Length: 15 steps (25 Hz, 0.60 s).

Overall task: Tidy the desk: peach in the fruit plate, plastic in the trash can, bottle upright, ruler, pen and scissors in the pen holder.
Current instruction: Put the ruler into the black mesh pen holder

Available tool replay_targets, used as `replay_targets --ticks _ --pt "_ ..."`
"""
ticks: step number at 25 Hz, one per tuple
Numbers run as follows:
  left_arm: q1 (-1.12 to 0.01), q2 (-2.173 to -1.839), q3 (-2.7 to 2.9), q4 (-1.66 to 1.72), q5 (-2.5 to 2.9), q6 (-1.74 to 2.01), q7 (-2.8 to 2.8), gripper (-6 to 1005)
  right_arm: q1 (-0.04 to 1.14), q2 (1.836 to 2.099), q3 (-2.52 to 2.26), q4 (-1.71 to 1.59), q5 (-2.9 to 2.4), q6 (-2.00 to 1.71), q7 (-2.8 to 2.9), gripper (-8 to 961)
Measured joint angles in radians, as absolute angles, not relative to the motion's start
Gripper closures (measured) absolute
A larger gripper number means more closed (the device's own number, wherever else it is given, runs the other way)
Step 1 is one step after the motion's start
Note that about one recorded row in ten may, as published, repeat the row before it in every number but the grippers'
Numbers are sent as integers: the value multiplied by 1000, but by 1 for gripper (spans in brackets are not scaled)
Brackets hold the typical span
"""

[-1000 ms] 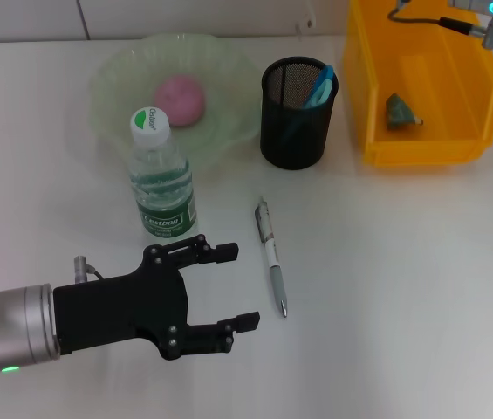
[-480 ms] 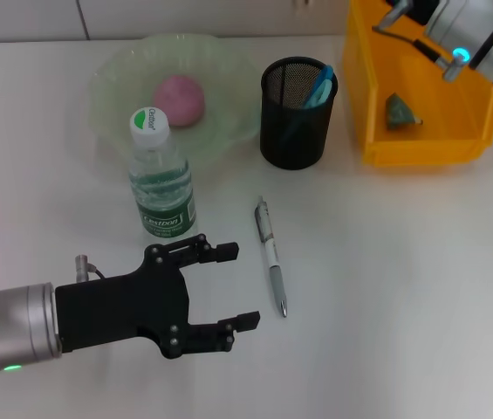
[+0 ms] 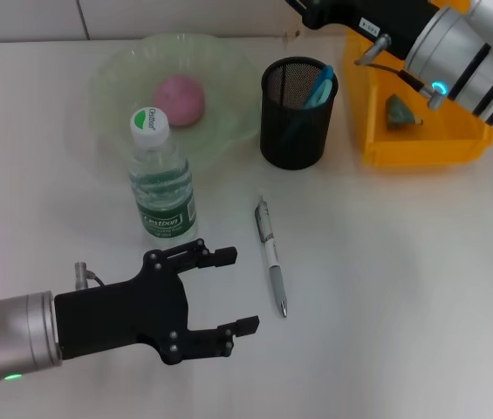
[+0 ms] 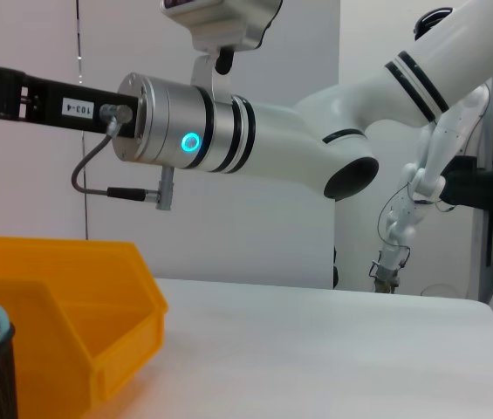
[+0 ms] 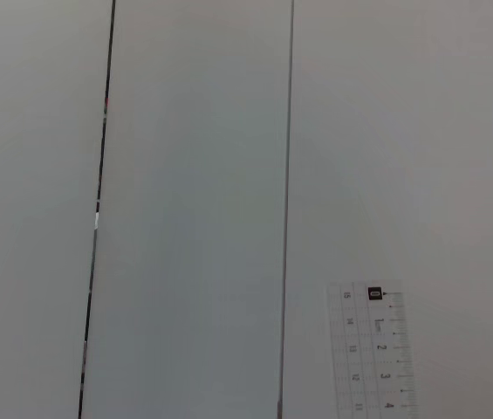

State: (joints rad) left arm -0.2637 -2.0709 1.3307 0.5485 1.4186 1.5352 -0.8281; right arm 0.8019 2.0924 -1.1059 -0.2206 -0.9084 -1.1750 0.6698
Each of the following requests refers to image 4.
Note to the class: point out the yellow plastic storage bin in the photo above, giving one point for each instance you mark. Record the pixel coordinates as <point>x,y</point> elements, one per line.
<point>76,270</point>

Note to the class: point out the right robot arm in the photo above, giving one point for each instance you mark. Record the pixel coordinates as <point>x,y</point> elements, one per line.
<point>281,139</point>

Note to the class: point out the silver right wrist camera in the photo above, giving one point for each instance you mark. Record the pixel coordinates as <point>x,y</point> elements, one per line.
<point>220,19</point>

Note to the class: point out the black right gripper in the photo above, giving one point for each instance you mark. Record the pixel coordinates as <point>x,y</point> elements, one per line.
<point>54,109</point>

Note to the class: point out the white background humanoid robot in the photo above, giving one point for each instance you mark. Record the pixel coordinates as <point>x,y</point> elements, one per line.
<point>438,144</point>

